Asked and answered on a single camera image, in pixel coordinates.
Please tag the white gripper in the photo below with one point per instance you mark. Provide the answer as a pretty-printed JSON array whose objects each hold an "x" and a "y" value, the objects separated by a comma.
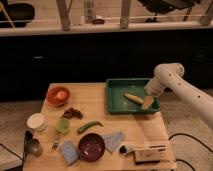
[{"x": 153, "y": 88}]

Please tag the yellow banana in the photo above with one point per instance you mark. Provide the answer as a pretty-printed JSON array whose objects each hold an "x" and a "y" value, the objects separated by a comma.
[{"x": 134, "y": 98}]

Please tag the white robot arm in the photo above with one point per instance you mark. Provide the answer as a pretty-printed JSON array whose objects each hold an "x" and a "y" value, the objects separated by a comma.
[{"x": 170, "y": 75}]

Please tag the green plastic tray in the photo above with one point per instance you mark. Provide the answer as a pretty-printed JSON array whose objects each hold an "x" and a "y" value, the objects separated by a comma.
[{"x": 117, "y": 103}]

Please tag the wooden block brush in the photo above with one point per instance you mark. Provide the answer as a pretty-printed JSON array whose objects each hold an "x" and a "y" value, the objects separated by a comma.
[{"x": 150, "y": 155}]

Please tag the black white small object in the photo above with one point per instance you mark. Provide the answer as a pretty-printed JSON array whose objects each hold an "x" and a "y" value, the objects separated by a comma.
[{"x": 125, "y": 149}]

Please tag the grey folded cloth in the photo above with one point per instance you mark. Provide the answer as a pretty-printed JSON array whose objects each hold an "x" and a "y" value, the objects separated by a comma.
[{"x": 112, "y": 141}]

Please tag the dark purple bowl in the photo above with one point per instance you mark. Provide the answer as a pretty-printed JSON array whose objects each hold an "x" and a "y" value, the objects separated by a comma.
[{"x": 91, "y": 147}]

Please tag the green cucumber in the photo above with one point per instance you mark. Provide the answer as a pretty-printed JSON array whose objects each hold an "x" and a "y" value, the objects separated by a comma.
[{"x": 88, "y": 125}]

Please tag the egg in bowl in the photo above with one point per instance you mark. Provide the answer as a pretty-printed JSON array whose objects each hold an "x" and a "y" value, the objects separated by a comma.
[{"x": 61, "y": 95}]

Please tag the green plastic cup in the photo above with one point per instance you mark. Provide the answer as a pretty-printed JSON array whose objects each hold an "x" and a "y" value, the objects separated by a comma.
[{"x": 62, "y": 125}]

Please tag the orange bowl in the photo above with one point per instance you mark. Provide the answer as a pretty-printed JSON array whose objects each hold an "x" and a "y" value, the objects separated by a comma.
[{"x": 51, "y": 96}]

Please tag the blue sponge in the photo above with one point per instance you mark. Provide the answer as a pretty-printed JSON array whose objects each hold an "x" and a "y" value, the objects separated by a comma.
[{"x": 69, "y": 152}]

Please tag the metal fork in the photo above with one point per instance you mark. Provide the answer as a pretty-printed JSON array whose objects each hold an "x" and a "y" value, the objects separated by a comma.
[{"x": 56, "y": 142}]

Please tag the metal cup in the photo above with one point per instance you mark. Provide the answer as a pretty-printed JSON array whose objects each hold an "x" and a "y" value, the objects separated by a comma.
[{"x": 32, "y": 145}]

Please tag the black office chair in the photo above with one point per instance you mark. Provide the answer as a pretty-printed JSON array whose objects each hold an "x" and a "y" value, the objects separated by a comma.
[{"x": 20, "y": 13}]

